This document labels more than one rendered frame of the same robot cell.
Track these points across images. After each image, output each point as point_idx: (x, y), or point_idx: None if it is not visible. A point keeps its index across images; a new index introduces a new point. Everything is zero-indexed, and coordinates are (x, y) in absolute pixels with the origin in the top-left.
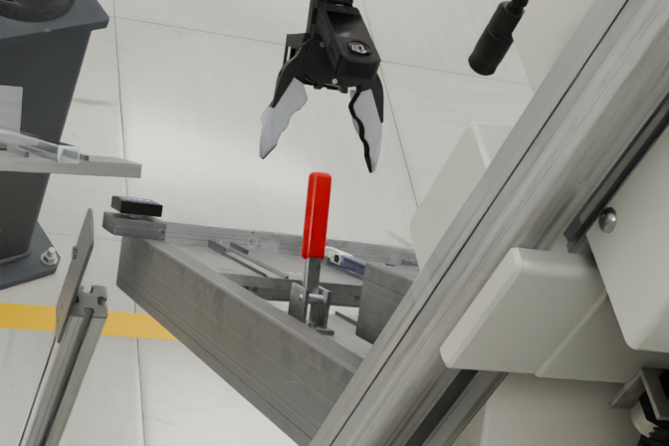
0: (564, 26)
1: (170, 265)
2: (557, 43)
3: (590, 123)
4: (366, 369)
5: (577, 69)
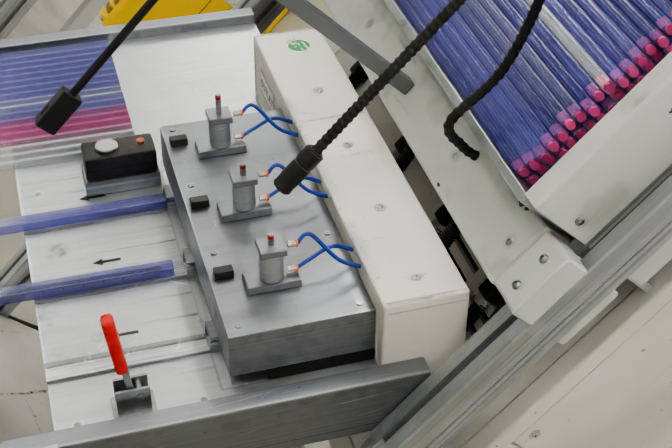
0: (584, 199)
1: None
2: (579, 206)
3: (666, 240)
4: (485, 376)
5: (655, 226)
